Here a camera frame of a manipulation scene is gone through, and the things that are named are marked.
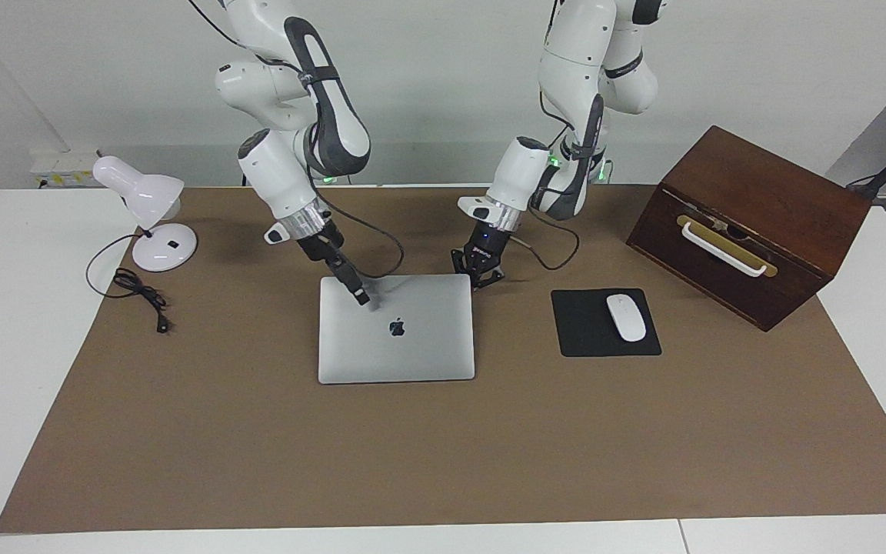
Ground white box handle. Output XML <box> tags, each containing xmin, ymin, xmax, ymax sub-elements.
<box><xmin>681</xmin><ymin>222</ymin><xmax>768</xmax><ymax>278</ymax></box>

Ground silver laptop with black logo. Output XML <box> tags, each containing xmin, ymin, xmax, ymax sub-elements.
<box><xmin>318</xmin><ymin>274</ymin><xmax>476</xmax><ymax>385</ymax></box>

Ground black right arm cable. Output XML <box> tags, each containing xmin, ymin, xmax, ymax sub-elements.
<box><xmin>185</xmin><ymin>0</ymin><xmax>406</xmax><ymax>279</ymax></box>

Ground brown table mat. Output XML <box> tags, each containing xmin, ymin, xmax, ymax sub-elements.
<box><xmin>0</xmin><ymin>185</ymin><xmax>886</xmax><ymax>534</ymax></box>

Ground dark brown wooden box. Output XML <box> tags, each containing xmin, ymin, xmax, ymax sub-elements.
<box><xmin>626</xmin><ymin>125</ymin><xmax>873</xmax><ymax>332</ymax></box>

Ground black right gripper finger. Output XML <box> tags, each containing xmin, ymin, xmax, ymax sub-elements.
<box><xmin>343</xmin><ymin>258</ymin><xmax>373</xmax><ymax>308</ymax></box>
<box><xmin>330</xmin><ymin>262</ymin><xmax>364</xmax><ymax>305</ymax></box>

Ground black lamp power cord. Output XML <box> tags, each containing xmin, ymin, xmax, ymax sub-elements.
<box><xmin>86</xmin><ymin>233</ymin><xmax>172</xmax><ymax>335</ymax></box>

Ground gold handle plate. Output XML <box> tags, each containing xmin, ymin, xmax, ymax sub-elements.
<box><xmin>676</xmin><ymin>215</ymin><xmax>779</xmax><ymax>279</ymax></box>

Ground white desk lamp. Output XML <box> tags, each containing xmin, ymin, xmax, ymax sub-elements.
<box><xmin>92</xmin><ymin>155</ymin><xmax>198</xmax><ymax>273</ymax></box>

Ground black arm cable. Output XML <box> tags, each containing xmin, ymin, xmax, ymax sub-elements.
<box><xmin>185</xmin><ymin>0</ymin><xmax>406</xmax><ymax>279</ymax></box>
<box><xmin>524</xmin><ymin>88</ymin><xmax>581</xmax><ymax>272</ymax></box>

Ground white computer mouse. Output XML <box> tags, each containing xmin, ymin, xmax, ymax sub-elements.
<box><xmin>606</xmin><ymin>294</ymin><xmax>648</xmax><ymax>343</ymax></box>

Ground white power strip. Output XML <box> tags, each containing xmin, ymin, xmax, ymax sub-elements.
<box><xmin>30</xmin><ymin>149</ymin><xmax>102</xmax><ymax>189</ymax></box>

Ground black mouse pad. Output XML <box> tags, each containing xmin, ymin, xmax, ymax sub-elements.
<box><xmin>551</xmin><ymin>289</ymin><xmax>662</xmax><ymax>359</ymax></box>

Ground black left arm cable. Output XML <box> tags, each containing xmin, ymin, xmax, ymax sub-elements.
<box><xmin>524</xmin><ymin>88</ymin><xmax>581</xmax><ymax>272</ymax></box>

